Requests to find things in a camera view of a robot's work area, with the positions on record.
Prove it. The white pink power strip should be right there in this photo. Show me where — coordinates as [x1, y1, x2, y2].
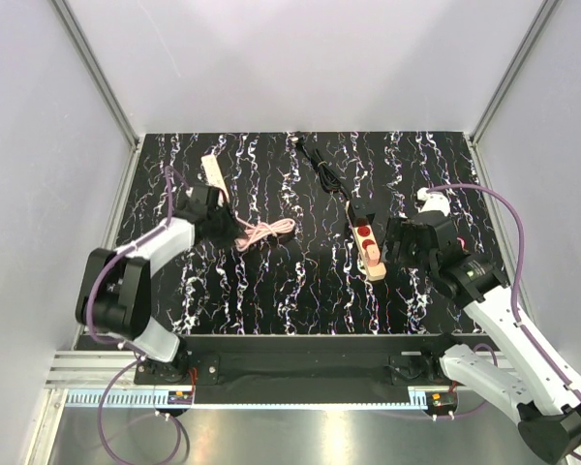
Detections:
[201, 154, 229, 201]

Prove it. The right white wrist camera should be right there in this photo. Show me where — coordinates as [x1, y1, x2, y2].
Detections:
[416, 188, 450, 217]

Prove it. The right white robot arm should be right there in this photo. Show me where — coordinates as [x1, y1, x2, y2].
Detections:
[382, 210, 581, 464]

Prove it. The purple cable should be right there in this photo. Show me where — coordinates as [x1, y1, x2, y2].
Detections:
[386, 183, 581, 465]
[84, 166, 195, 465]

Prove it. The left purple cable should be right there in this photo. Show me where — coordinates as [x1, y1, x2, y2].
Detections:
[84, 166, 195, 465]

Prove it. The beige red power strip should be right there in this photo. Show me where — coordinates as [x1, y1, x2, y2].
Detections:
[346, 201, 386, 282]

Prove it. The pink cable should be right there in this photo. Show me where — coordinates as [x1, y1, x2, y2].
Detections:
[231, 216, 296, 253]

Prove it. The grey cable duct rail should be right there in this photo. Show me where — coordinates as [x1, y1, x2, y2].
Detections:
[66, 387, 428, 412]

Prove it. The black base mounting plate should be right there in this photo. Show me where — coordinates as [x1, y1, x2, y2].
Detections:
[144, 333, 482, 386]

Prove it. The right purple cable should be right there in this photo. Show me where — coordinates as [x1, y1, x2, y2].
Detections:
[386, 183, 581, 465]

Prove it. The black smart plug adapter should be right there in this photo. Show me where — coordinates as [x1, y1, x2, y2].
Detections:
[349, 201, 376, 223]

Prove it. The pink cube plug adapter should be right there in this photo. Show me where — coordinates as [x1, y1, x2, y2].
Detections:
[365, 244, 381, 266]

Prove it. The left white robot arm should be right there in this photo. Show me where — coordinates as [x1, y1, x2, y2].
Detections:
[75, 185, 243, 384]

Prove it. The black bundled cable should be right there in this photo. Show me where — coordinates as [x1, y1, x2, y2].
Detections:
[290, 134, 352, 200]

